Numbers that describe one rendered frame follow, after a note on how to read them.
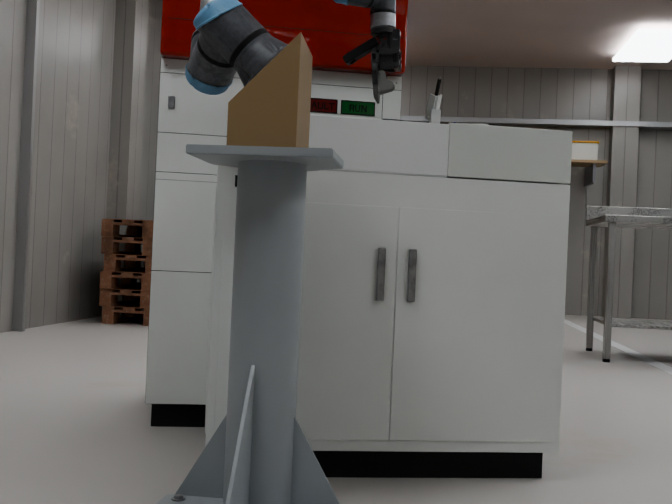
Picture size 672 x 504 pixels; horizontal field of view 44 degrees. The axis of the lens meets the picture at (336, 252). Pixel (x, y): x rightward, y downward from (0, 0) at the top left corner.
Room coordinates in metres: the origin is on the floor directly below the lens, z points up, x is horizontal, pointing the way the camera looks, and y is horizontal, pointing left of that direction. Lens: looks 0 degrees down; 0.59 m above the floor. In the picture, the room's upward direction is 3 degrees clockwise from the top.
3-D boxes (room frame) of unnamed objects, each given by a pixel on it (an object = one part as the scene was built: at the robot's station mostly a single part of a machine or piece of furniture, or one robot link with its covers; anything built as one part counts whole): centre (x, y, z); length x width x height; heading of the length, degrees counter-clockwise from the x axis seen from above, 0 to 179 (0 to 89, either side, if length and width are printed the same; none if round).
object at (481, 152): (2.54, -0.42, 0.89); 0.62 x 0.35 x 0.14; 9
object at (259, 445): (1.81, 0.17, 0.41); 0.51 x 0.44 x 0.82; 173
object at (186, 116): (2.78, 0.20, 1.02); 0.81 x 0.03 x 0.40; 99
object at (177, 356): (3.11, 0.25, 0.41); 0.82 x 0.70 x 0.82; 99
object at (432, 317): (2.49, -0.11, 0.41); 0.96 x 0.64 x 0.82; 99
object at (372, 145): (2.21, -0.01, 0.89); 0.55 x 0.09 x 0.14; 99
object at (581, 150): (9.71, -2.82, 1.94); 0.41 x 0.34 x 0.22; 83
